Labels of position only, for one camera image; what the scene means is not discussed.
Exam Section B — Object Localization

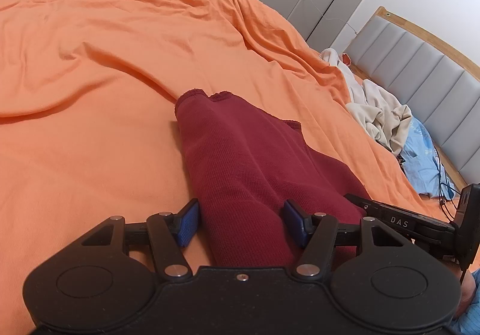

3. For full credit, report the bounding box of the dark red knit garment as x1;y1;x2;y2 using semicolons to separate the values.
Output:
175;89;368;267

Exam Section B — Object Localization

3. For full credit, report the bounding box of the cream white clothes pile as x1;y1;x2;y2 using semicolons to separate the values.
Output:
320;48;413;156

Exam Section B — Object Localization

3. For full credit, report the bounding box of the person right hand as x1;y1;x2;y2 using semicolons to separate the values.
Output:
454;270;479;319

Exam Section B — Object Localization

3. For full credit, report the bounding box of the light blue garment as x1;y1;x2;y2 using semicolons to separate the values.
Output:
400;117;458;201

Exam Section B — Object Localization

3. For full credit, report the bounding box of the grey padded headboard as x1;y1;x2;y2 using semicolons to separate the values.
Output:
346;7;480;188

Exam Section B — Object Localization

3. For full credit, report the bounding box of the orange bed sheet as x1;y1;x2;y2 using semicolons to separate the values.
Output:
1;0;443;334

